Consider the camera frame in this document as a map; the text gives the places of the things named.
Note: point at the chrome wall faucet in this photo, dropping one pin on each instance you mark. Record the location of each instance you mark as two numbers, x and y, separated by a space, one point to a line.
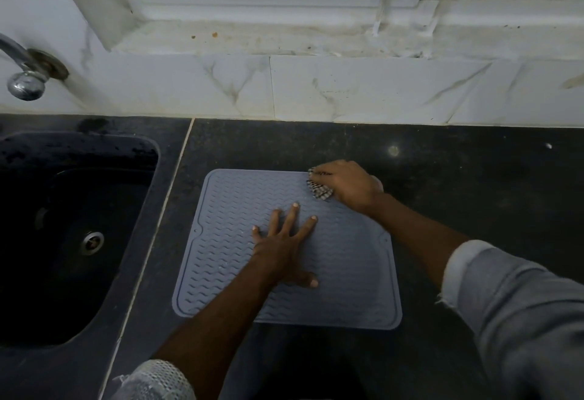
27 82

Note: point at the grey shirt right sleeve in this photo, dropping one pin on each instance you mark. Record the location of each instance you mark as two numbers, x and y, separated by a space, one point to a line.
524 322

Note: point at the grey ribbed silicone mat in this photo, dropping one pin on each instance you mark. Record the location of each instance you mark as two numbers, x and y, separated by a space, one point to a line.
346 276

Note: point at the person's right hand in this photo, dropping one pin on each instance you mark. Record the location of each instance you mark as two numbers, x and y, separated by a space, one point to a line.
353 185

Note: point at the black white checked cloth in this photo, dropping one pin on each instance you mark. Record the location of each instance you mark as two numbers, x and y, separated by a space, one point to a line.
321 192

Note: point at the black kitchen sink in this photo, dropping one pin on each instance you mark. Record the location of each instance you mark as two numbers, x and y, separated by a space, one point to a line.
54 240

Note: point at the person's left forearm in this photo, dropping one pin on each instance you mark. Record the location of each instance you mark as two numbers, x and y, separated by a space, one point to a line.
214 331

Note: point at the round metal sink drain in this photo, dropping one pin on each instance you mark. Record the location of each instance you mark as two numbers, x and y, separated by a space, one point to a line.
93 242

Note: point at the person's right forearm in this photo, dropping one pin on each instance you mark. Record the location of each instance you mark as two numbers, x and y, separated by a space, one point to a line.
419 235

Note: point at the person's left hand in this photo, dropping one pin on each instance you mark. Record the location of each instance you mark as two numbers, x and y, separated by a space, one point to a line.
280 251

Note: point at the stained marble window sill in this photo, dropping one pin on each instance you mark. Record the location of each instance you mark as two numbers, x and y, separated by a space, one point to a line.
283 36

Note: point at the white mesh left sleeve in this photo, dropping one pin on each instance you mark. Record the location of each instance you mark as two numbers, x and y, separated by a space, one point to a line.
157 381

